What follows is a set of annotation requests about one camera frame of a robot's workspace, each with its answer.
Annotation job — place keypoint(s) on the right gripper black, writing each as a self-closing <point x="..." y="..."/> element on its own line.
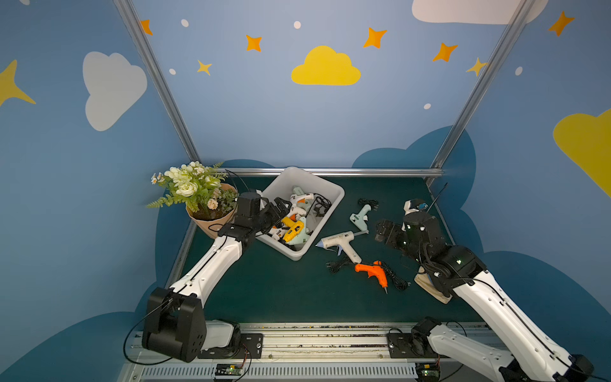
<point x="391" y="233"/>

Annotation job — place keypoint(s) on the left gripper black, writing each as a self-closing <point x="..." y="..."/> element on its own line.
<point x="274" y="212"/>

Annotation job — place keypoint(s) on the white glue gun red switch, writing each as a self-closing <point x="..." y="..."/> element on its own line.
<point x="277" y="233"/>

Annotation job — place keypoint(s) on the yellow glue gun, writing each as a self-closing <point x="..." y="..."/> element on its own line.
<point x="295" y="228"/>

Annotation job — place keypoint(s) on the white glue gun orange trigger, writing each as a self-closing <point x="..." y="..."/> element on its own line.
<point x="303" y="201"/>

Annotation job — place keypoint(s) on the large mint green glue gun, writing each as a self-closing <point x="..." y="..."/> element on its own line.
<point x="298" y="191"/>

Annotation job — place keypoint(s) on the small mint glue gun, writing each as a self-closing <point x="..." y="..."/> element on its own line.
<point x="302" y="238"/>

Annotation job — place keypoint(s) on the large white Greeler glue gun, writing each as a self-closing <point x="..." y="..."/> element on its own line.
<point x="342" y="242"/>

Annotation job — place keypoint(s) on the small white orange-trigger glue gun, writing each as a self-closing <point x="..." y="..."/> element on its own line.
<point x="296" y="212"/>

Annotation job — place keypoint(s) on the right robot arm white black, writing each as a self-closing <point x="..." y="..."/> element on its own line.
<point x="455" y="271"/>

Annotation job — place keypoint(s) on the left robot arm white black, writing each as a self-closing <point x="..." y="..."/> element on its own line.
<point x="175" y="324"/>

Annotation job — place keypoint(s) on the white plastic storage box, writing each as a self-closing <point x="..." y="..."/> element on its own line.
<point x="327" y="197"/>

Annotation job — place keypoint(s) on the beige work glove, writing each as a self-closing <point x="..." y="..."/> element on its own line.
<point x="424" y="281"/>

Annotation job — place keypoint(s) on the artificial flower plant in pot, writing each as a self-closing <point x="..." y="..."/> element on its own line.
<point x="209" y="200"/>

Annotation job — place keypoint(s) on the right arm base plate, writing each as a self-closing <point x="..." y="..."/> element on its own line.
<point x="406" y="346"/>

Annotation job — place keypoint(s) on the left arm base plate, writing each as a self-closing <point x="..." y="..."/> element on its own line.
<point x="237" y="348"/>

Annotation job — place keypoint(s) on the aluminium rail frame front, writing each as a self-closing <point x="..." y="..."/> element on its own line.
<point x="314" y="352"/>

